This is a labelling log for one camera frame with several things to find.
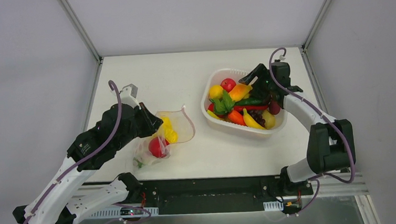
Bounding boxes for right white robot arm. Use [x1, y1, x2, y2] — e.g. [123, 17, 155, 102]
[238, 62, 356, 196]

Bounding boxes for red toy apple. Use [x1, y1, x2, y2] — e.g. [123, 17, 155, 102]
[220, 78, 237, 93]

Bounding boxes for yellow toy lemon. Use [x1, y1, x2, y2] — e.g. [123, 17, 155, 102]
[208, 85, 224, 100]

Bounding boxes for white toy radish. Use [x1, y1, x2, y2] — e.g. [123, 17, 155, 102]
[132, 142, 163, 169]

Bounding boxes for green toy leaf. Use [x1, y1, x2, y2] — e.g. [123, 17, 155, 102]
[209, 90, 236, 115]

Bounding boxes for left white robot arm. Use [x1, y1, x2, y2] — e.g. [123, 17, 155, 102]
[13, 103, 163, 224]

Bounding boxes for yellow toy pear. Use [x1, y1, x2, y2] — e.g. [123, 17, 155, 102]
[262, 110, 276, 129]

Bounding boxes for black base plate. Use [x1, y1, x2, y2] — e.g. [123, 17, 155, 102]
[122, 175, 313, 215]

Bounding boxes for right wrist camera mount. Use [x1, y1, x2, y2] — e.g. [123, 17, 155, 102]
[273, 55, 286, 63]

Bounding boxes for red toy chili pepper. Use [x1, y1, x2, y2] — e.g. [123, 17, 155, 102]
[233, 105, 269, 112]

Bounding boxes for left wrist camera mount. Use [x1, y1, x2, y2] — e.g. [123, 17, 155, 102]
[117, 84, 139, 112]

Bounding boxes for yellow toy cabbage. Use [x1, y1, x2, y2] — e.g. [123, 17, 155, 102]
[152, 116, 178, 144]

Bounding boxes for dark toy grapes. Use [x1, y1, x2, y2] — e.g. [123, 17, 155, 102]
[247, 110, 266, 127]

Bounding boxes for orange toy mango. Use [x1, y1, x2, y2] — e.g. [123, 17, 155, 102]
[228, 84, 252, 102]

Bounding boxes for orange toy carrot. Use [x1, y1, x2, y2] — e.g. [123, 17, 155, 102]
[227, 110, 246, 126]

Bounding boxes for purple toy sweet potato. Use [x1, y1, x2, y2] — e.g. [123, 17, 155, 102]
[268, 100, 281, 115]

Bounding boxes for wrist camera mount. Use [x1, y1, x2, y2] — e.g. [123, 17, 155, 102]
[273, 55, 286, 63]
[117, 84, 139, 112]

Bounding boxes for yellow toy banana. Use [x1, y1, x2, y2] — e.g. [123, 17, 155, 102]
[243, 109, 266, 130]

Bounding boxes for red toy tomato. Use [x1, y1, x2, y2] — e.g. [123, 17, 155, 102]
[148, 137, 170, 158]

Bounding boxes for white plastic basket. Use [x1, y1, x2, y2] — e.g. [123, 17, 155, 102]
[201, 68, 288, 139]

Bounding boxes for clear zip top bag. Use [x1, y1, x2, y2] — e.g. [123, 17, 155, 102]
[132, 106, 196, 170]

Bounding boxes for red toy bell pepper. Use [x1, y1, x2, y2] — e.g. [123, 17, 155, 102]
[207, 103, 221, 120]

